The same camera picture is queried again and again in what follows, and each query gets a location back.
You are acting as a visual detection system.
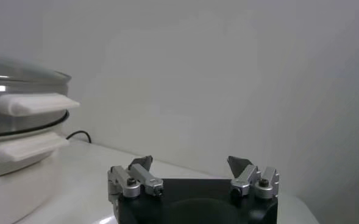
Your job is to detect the glass pot lid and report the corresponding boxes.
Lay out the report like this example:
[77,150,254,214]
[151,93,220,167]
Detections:
[0,50,73,85]

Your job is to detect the black cooker power cord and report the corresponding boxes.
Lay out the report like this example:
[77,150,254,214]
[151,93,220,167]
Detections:
[65,130,92,144]

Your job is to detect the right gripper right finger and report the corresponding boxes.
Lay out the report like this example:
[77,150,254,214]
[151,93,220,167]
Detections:
[227,156,280,200]

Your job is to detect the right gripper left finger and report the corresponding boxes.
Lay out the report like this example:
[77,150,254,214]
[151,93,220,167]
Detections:
[107,155,164,202]

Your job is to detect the cream electric cooker base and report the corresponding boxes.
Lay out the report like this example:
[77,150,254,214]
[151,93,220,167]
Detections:
[0,114,71,224]

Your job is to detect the stainless steel steamer basket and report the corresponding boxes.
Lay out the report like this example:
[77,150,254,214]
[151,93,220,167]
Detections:
[0,74,81,138]

